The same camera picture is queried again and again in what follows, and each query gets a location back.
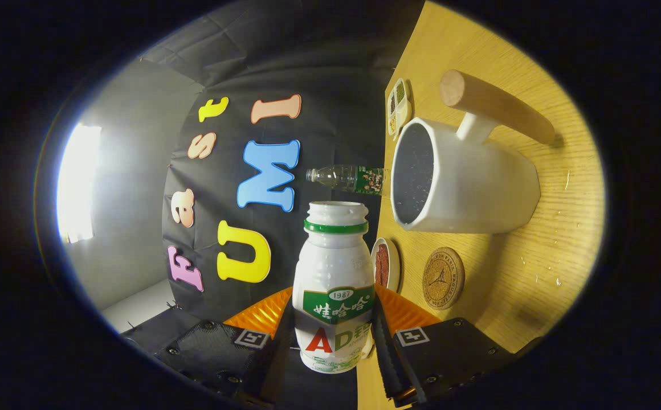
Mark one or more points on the round beige plate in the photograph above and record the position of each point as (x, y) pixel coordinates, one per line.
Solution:
(394, 265)

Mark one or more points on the white juice bottle green label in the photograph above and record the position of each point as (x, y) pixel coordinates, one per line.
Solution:
(333, 267)

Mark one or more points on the clear plastic water bottle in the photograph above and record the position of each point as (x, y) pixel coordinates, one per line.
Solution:
(359, 177)

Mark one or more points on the red sausage pieces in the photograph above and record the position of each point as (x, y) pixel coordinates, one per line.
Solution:
(382, 265)

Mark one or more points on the dark red beans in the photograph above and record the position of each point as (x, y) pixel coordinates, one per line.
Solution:
(392, 102)

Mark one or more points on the black backdrop cloth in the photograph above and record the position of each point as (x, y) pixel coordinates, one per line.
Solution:
(330, 85)

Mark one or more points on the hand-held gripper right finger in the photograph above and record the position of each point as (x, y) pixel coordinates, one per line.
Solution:
(384, 353)

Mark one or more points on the round cork coaster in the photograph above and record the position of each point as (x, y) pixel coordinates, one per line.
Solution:
(443, 278)

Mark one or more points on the green beans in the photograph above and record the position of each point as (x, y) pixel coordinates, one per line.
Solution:
(400, 91)

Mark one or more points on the yellow beans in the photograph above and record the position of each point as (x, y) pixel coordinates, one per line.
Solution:
(392, 124)

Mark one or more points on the white divided dish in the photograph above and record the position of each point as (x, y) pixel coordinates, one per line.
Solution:
(403, 114)

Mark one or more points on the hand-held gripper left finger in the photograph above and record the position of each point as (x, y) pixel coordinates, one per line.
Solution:
(216, 353)

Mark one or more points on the wooden table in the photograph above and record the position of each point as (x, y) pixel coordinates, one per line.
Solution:
(535, 267)

